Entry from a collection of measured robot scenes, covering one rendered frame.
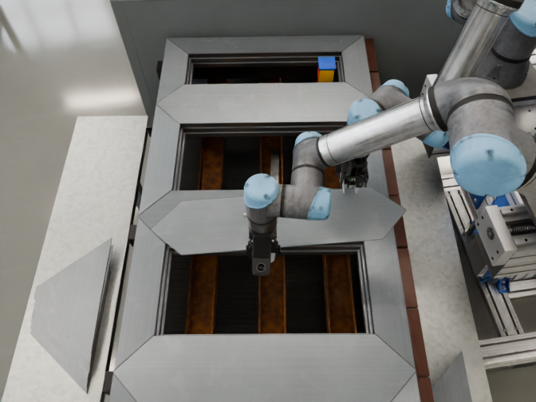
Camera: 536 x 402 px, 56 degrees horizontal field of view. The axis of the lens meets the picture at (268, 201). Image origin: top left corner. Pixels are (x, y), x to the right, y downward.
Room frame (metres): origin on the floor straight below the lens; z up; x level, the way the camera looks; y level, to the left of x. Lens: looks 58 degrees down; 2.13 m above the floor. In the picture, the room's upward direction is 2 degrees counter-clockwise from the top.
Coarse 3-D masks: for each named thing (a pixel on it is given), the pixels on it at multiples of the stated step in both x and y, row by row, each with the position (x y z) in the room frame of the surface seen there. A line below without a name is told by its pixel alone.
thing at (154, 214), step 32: (192, 64) 1.44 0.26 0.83; (224, 64) 1.43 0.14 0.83; (256, 64) 1.43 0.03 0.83; (288, 64) 1.43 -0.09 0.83; (192, 128) 1.11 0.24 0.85; (224, 128) 1.11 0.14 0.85; (256, 128) 1.10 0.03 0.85; (288, 128) 1.10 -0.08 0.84; (320, 128) 1.10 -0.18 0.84; (192, 192) 0.84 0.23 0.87; (224, 192) 0.84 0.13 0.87; (160, 288) 0.54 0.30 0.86; (160, 320) 0.45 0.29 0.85
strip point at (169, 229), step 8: (176, 208) 0.79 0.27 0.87; (168, 216) 0.76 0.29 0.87; (176, 216) 0.76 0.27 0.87; (160, 224) 0.73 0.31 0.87; (168, 224) 0.73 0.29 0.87; (176, 224) 0.73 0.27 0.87; (160, 232) 0.71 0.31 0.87; (168, 232) 0.71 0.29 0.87; (176, 232) 0.71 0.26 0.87; (168, 240) 0.68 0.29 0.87; (176, 240) 0.68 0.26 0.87; (176, 248) 0.65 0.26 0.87
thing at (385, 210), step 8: (376, 192) 0.82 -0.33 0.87; (376, 200) 0.79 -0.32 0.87; (384, 200) 0.79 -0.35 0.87; (376, 208) 0.76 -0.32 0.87; (384, 208) 0.76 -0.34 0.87; (392, 208) 0.76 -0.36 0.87; (376, 216) 0.74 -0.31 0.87; (384, 216) 0.73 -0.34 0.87; (392, 216) 0.73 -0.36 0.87; (384, 224) 0.71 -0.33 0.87; (392, 224) 0.71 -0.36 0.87; (384, 232) 0.68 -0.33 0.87
